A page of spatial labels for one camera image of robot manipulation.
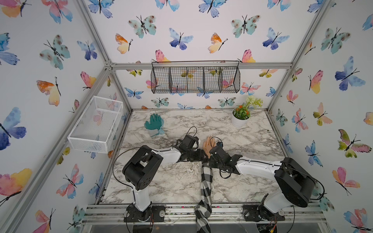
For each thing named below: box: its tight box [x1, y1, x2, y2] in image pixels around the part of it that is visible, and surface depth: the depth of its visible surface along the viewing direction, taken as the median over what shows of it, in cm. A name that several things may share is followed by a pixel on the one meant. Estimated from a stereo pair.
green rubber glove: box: [144, 113, 164, 131], surface depth 113 cm
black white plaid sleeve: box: [194, 162, 213, 233], surface depth 74 cm
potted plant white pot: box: [231, 95, 264, 129], surface depth 103 cm
